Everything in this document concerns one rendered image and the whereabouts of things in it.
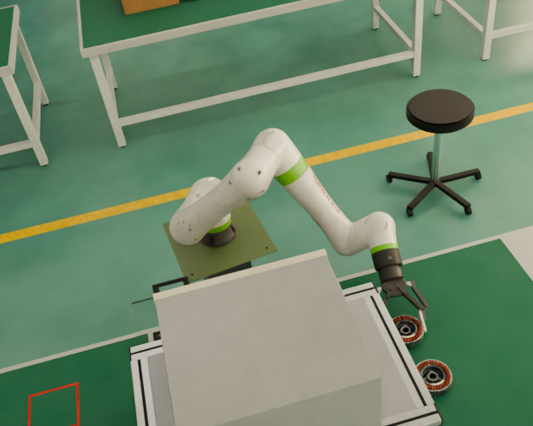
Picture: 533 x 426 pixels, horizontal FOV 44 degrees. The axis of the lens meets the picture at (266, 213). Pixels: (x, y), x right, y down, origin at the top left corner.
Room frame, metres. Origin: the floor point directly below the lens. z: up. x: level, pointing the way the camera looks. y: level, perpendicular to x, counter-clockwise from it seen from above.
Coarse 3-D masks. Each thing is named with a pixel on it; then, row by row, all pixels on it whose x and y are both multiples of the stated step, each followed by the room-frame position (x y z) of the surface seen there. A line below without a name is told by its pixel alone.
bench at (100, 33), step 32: (96, 0) 4.28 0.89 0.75; (224, 0) 3.97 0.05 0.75; (256, 0) 3.90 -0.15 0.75; (288, 0) 3.83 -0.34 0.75; (320, 0) 3.80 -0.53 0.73; (416, 0) 3.92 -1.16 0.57; (96, 32) 3.80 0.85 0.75; (128, 32) 3.73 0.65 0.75; (160, 32) 3.67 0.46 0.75; (192, 32) 3.69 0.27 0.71; (416, 32) 3.93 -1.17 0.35; (96, 64) 3.64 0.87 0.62; (352, 64) 3.89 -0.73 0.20; (416, 64) 3.93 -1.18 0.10; (224, 96) 3.74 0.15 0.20
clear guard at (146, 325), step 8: (136, 304) 1.28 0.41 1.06; (144, 304) 1.28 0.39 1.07; (152, 304) 1.27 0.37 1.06; (136, 312) 1.25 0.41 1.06; (144, 312) 1.25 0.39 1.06; (152, 312) 1.24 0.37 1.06; (136, 320) 1.22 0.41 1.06; (144, 320) 1.22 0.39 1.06; (152, 320) 1.21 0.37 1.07; (136, 328) 1.19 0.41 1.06; (144, 328) 1.19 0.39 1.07; (152, 328) 1.18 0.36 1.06; (136, 336) 1.16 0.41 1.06; (144, 336) 1.16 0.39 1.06; (152, 336) 1.16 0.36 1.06; (160, 336) 1.15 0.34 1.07
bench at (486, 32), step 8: (440, 0) 4.77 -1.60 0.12; (448, 0) 4.60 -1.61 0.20; (488, 0) 4.01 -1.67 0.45; (496, 0) 4.00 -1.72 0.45; (440, 8) 4.77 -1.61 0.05; (456, 8) 4.45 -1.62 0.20; (488, 8) 4.00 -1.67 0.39; (464, 16) 4.31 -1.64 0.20; (488, 16) 4.00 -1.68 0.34; (472, 24) 4.20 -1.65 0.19; (488, 24) 4.00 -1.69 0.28; (528, 24) 4.06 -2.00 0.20; (480, 32) 4.08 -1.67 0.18; (488, 32) 4.00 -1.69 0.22; (496, 32) 4.02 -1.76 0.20; (504, 32) 4.02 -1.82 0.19; (512, 32) 4.03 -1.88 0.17; (488, 40) 4.00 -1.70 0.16; (488, 48) 4.00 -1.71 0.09; (480, 56) 4.04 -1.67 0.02; (488, 56) 4.00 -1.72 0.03
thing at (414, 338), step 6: (396, 318) 1.30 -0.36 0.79; (402, 318) 1.30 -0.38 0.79; (408, 318) 1.29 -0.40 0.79; (414, 318) 1.29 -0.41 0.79; (396, 324) 1.28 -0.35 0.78; (402, 324) 1.29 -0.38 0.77; (408, 324) 1.28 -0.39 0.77; (414, 324) 1.27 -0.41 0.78; (420, 324) 1.27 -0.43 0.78; (402, 330) 1.26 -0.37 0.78; (408, 330) 1.26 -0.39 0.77; (414, 330) 1.26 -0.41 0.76; (420, 330) 1.24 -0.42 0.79; (402, 336) 1.23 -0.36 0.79; (408, 336) 1.22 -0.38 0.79; (414, 336) 1.22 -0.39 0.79; (420, 336) 1.22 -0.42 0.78; (408, 342) 1.20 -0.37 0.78; (414, 342) 1.20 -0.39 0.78
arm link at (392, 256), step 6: (378, 252) 1.46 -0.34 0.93; (384, 252) 1.45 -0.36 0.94; (390, 252) 1.45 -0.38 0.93; (396, 252) 1.46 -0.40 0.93; (372, 258) 1.47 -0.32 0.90; (378, 258) 1.45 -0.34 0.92; (384, 258) 1.44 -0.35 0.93; (390, 258) 1.43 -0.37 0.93; (396, 258) 1.44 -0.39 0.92; (378, 264) 1.43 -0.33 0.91; (384, 264) 1.42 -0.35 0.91; (390, 264) 1.42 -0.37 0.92; (396, 264) 1.42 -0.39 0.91; (402, 264) 1.43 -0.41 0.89; (378, 270) 1.45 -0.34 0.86
